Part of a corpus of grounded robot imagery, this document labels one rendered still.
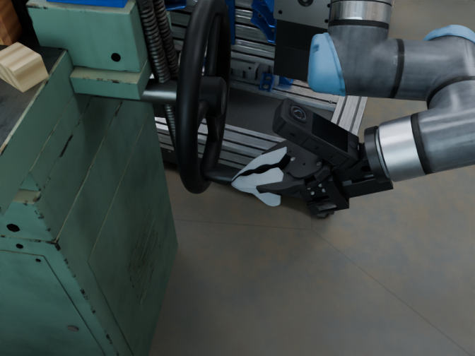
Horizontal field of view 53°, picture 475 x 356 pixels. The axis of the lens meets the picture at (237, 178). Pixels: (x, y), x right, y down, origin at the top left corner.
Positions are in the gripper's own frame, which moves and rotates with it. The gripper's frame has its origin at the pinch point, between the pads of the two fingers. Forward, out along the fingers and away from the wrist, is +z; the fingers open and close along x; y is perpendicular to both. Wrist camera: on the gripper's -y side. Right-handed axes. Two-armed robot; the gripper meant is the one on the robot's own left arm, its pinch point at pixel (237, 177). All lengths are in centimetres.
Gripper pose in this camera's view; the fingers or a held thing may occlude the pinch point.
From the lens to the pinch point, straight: 66.9
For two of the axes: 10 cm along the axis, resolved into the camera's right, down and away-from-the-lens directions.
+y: 4.9, 6.1, 6.2
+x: 1.5, -7.6, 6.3
